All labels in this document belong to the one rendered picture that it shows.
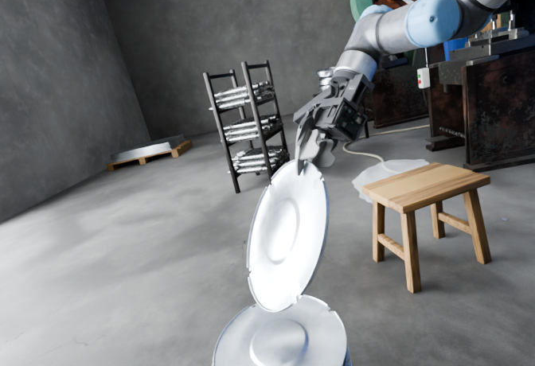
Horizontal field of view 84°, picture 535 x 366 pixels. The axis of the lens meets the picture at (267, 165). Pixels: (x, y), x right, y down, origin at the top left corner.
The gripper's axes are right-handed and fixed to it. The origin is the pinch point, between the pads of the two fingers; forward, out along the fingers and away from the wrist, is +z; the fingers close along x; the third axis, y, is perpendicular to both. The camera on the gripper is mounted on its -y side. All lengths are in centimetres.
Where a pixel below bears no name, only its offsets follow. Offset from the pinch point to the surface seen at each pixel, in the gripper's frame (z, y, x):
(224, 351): 42.1, -9.3, 8.8
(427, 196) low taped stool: -15, -9, 54
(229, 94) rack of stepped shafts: -51, -165, 28
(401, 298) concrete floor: 18, -12, 68
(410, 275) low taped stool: 9, -12, 67
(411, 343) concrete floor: 26, 0, 60
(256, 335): 36.4, -7.4, 13.7
